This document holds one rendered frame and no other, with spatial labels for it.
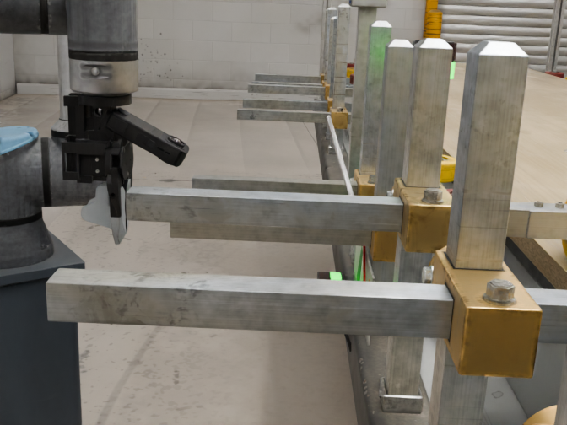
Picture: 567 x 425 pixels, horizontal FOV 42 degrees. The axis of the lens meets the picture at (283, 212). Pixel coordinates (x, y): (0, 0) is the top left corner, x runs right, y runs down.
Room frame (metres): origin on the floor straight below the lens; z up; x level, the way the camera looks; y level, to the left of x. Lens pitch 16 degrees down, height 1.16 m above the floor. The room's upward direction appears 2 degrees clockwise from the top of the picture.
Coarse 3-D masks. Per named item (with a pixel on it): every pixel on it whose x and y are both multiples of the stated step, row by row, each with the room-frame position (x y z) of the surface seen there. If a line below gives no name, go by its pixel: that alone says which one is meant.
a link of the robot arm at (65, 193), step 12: (60, 36) 1.54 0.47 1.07; (60, 48) 1.54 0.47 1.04; (60, 60) 1.54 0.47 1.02; (60, 72) 1.54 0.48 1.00; (60, 84) 1.54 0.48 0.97; (60, 96) 1.54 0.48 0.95; (60, 108) 1.55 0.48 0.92; (60, 120) 1.54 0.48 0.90; (60, 132) 1.51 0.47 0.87; (48, 144) 1.51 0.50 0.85; (60, 144) 1.51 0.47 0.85; (60, 156) 1.49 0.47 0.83; (60, 168) 1.48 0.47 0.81; (60, 180) 1.47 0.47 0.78; (72, 180) 1.48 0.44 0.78; (96, 180) 1.50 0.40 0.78; (60, 192) 1.48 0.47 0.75; (72, 192) 1.49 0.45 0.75; (84, 192) 1.50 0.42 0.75; (60, 204) 1.50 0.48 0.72; (72, 204) 1.51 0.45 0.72; (84, 204) 1.53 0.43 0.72
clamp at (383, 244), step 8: (376, 232) 0.94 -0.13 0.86; (384, 232) 0.94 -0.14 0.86; (392, 232) 0.94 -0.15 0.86; (376, 240) 0.94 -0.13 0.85; (384, 240) 0.94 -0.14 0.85; (392, 240) 0.94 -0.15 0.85; (376, 248) 0.94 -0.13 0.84; (384, 248) 0.94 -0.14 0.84; (392, 248) 0.94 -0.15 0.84; (376, 256) 0.94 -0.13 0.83; (384, 256) 0.94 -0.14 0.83; (392, 256) 0.94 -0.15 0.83
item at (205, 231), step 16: (176, 224) 0.98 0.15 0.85; (192, 224) 0.98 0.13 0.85; (208, 224) 0.98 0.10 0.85; (224, 224) 0.98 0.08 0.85; (256, 240) 0.98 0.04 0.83; (272, 240) 0.98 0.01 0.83; (288, 240) 0.98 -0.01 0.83; (304, 240) 0.98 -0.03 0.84; (320, 240) 0.98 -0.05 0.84; (336, 240) 0.98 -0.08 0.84; (352, 240) 0.97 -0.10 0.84; (368, 240) 0.97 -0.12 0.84
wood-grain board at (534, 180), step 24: (456, 72) 3.10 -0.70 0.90; (528, 72) 3.25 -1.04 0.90; (456, 96) 2.22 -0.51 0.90; (528, 96) 2.30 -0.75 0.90; (552, 96) 2.33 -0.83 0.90; (456, 120) 1.74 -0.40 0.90; (528, 120) 1.79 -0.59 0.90; (552, 120) 1.80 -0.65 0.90; (456, 144) 1.41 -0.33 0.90; (528, 144) 1.45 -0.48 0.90; (552, 144) 1.46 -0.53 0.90; (528, 168) 1.22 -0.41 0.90; (552, 168) 1.23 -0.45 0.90; (528, 192) 1.04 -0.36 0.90; (552, 192) 1.05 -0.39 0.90; (528, 240) 0.83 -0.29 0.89; (552, 240) 0.81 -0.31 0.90; (552, 264) 0.75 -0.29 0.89
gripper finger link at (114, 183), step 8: (112, 168) 0.95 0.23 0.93; (112, 176) 0.95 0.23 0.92; (120, 176) 0.96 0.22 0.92; (112, 184) 0.95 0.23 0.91; (120, 184) 0.96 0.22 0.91; (112, 192) 0.95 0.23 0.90; (120, 192) 0.96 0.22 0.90; (112, 200) 0.95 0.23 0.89; (120, 200) 0.96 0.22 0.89; (112, 208) 0.96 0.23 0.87; (120, 208) 0.96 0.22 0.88; (112, 216) 0.96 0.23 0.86; (120, 216) 0.96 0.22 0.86
